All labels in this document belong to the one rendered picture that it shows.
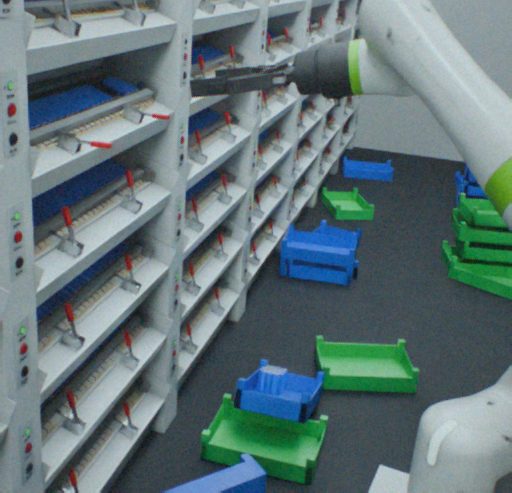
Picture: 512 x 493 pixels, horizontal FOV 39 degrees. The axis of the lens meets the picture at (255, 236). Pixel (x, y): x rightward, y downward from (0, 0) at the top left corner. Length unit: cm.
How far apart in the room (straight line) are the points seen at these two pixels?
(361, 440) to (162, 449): 56
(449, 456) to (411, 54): 59
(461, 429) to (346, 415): 109
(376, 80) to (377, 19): 15
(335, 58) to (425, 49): 22
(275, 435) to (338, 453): 18
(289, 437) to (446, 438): 100
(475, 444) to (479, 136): 45
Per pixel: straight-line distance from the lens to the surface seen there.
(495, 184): 98
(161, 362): 197
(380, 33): 111
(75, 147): 130
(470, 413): 120
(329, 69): 124
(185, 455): 202
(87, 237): 145
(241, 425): 212
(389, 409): 229
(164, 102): 171
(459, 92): 103
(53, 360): 143
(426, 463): 119
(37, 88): 147
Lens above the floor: 125
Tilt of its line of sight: 21 degrees down
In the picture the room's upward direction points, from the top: 5 degrees clockwise
